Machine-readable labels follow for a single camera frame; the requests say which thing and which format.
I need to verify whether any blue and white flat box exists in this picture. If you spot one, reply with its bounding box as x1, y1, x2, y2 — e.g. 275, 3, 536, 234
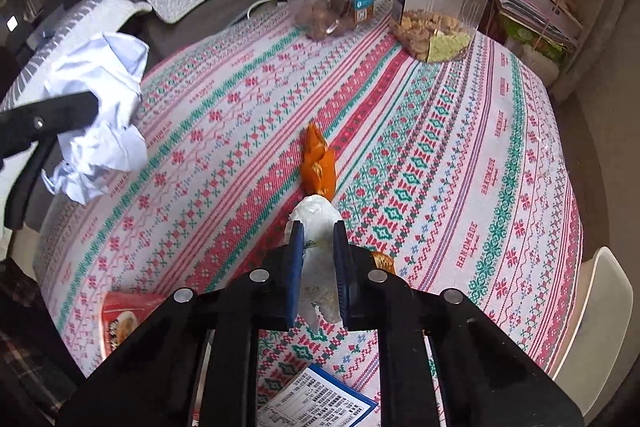
255, 363, 380, 427

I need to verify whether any brown food scrap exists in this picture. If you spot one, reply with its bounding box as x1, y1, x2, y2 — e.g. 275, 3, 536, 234
370, 251, 397, 275

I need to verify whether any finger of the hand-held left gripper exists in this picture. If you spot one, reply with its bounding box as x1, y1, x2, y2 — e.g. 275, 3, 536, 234
0, 91, 99, 230

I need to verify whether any patterned tablecloth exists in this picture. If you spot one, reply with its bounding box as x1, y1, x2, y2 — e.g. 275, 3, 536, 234
32, 0, 586, 427

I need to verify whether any striped quilted seat cover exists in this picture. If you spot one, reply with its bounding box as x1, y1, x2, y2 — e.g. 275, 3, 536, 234
0, 0, 153, 118

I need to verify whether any white power cable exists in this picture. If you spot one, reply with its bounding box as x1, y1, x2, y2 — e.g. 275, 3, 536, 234
247, 0, 289, 16

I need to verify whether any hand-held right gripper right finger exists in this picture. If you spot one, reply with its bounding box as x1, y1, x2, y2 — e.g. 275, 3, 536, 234
332, 221, 585, 427

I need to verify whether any orange snack wrapper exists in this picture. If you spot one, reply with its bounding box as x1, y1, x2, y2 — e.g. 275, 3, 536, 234
299, 123, 339, 200

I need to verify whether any green package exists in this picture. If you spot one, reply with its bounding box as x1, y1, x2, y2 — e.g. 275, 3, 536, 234
502, 14, 566, 64

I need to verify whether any white paper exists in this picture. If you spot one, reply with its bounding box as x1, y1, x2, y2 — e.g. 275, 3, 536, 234
42, 32, 150, 206

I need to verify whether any pile of papers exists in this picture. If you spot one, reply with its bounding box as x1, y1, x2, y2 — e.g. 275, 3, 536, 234
492, 0, 583, 52

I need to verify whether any plaid cloth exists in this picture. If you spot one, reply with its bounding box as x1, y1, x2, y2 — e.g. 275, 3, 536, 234
0, 267, 86, 414

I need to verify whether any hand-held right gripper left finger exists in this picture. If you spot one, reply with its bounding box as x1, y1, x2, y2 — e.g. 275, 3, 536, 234
57, 222, 306, 427

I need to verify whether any red instant noodle cup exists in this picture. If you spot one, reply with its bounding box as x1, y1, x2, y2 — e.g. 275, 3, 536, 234
99, 291, 175, 363

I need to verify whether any white paper wrapper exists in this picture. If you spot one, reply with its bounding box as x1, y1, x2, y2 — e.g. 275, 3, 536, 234
284, 194, 347, 343

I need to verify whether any white chair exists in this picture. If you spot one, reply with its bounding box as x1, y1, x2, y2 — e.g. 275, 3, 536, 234
550, 247, 633, 414

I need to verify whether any grey sofa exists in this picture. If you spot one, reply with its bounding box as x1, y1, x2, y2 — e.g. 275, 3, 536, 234
0, 0, 296, 228

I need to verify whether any white bookshelf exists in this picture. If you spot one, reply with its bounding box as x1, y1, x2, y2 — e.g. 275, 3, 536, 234
327, 0, 628, 102

